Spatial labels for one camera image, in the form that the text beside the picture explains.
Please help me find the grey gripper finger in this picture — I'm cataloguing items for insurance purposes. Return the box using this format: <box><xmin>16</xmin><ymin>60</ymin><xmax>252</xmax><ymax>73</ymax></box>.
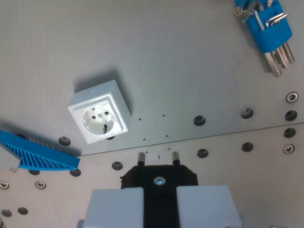
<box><xmin>83</xmin><ymin>187</ymin><xmax>144</xmax><ymax>228</ymax></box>
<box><xmin>176</xmin><ymin>185</ymin><xmax>243</xmax><ymax>228</ymax></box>

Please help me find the large silver hex key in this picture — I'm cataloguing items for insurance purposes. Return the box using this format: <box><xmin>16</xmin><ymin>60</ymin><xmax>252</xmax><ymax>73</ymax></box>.
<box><xmin>242</xmin><ymin>8</ymin><xmax>284</xmax><ymax>77</ymax></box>

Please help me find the small bent silver hex key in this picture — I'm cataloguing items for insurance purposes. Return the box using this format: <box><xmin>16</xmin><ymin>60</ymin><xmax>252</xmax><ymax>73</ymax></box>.
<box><xmin>266</xmin><ymin>13</ymin><xmax>288</xmax><ymax>28</ymax></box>

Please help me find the silver hex key short end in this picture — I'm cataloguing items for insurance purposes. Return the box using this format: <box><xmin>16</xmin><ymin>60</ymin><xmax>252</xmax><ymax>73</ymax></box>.
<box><xmin>233</xmin><ymin>6</ymin><xmax>253</xmax><ymax>22</ymax></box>

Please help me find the black two-pin power plug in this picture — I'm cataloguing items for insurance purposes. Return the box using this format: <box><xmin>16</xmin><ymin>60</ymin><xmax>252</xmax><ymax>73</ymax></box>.
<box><xmin>120</xmin><ymin>151</ymin><xmax>199</xmax><ymax>228</ymax></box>

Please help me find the medium silver hex key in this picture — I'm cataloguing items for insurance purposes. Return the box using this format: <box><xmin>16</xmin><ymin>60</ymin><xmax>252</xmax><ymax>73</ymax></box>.
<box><xmin>275</xmin><ymin>45</ymin><xmax>290</xmax><ymax>70</ymax></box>

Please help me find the blue hex key holder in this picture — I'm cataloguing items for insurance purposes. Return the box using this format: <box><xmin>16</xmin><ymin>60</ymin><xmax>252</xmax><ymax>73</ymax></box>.
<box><xmin>234</xmin><ymin>0</ymin><xmax>293</xmax><ymax>54</ymax></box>

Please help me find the blue ribbed plastic part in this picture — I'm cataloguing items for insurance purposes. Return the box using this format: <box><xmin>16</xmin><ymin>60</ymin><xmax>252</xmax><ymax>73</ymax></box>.
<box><xmin>0</xmin><ymin>130</ymin><xmax>81</xmax><ymax>171</ymax></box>

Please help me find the white wall socket box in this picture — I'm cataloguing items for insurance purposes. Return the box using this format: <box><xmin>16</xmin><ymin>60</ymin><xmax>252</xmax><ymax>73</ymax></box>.
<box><xmin>67</xmin><ymin>80</ymin><xmax>132</xmax><ymax>145</ymax></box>

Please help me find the thin silver hex key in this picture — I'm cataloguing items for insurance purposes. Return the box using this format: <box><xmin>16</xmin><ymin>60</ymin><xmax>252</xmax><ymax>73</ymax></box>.
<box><xmin>284</xmin><ymin>42</ymin><xmax>295</xmax><ymax>64</ymax></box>

